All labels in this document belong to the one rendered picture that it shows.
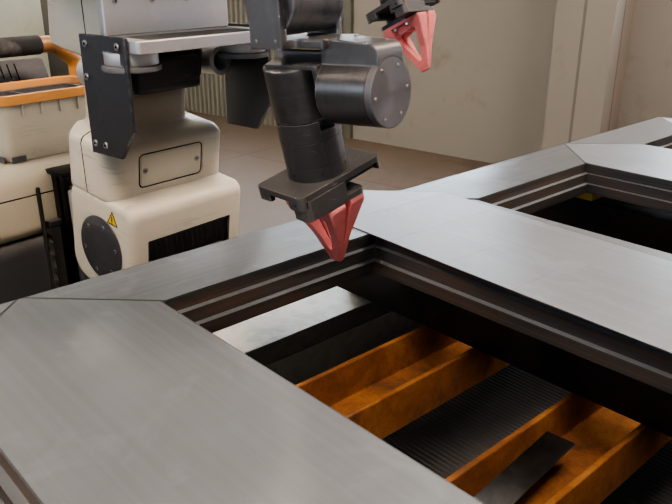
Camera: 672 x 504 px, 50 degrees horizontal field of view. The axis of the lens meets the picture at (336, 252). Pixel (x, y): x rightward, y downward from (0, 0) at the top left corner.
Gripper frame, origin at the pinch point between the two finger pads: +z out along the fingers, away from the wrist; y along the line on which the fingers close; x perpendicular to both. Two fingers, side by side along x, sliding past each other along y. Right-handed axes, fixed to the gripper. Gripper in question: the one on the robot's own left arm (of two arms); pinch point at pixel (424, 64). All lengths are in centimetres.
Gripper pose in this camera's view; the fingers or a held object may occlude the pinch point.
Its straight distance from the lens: 108.0
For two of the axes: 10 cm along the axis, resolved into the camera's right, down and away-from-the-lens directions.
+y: 6.3, -2.8, 7.2
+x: -6.9, 2.1, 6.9
